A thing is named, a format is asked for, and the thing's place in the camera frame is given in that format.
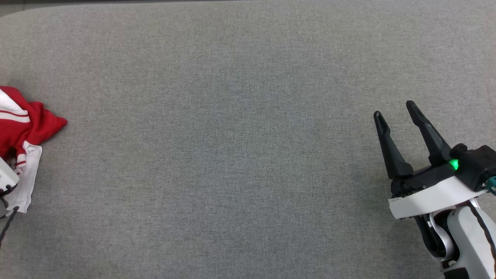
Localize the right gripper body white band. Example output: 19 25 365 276
388 160 487 220

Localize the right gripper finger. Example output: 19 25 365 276
406 100 453 167
374 111 414 180

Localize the red and white garment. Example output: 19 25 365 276
0 85 68 214

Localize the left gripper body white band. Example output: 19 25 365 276
0 157 20 194

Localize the right arm cable teal plug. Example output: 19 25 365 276
467 176 496 268

